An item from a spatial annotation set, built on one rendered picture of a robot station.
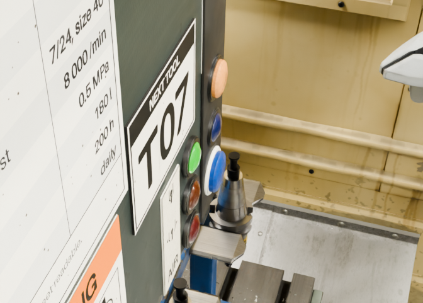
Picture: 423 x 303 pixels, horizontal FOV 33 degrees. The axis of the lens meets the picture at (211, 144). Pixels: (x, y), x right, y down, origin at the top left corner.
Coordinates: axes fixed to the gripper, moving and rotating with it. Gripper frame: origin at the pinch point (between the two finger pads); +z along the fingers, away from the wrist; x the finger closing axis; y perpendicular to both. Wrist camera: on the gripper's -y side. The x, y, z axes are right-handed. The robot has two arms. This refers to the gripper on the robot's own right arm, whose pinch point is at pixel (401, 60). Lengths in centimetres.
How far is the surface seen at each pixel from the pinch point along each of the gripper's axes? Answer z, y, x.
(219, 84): 12.8, -0.5, -0.8
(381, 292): -33, 88, 43
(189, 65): 15.4, -4.4, -4.1
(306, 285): -16, 78, 40
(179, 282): 13.1, 35.1, 12.4
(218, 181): 12.7, 7.8, -0.9
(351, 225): -31, 81, 56
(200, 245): 8, 46, 27
